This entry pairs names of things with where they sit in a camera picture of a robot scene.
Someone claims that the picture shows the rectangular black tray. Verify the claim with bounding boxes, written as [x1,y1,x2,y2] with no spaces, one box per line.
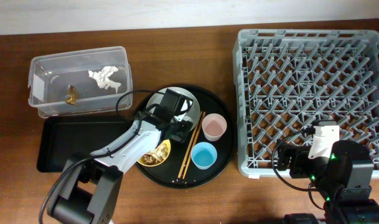
[37,115,129,172]

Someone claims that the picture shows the clear plastic bin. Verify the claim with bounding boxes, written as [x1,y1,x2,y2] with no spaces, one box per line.
[28,46,133,118]

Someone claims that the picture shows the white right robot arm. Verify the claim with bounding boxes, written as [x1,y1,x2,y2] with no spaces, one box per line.
[273,140,379,223]

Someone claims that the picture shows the pink cup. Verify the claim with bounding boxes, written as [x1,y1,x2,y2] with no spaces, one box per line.
[202,113,227,142]

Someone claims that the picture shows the blue cup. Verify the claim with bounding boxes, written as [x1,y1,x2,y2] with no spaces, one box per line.
[191,142,218,170]

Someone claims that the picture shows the grey dishwasher rack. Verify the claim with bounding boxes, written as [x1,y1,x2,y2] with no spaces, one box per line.
[233,29,379,179]

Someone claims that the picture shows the food scraps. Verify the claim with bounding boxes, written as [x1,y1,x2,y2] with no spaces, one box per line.
[141,143,169,166]

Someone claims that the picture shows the round black tray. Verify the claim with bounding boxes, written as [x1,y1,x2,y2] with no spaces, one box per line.
[135,84,237,189]

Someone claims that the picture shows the left wooden chopstick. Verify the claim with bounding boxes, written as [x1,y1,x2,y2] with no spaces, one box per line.
[178,111,205,179]

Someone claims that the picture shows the yellow bowl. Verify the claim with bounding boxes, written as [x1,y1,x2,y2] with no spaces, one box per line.
[138,140,171,167]

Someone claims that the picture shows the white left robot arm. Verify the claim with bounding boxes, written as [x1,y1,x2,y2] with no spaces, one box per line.
[38,88,199,223]

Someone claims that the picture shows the crumpled white tissue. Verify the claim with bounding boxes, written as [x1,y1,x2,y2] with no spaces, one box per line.
[88,66,121,93]

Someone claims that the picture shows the pale green plate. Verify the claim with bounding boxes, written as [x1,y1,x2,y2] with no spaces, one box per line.
[146,86,200,131]

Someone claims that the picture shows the brown food wrapper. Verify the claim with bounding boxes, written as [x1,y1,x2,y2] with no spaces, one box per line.
[65,85,77,105]

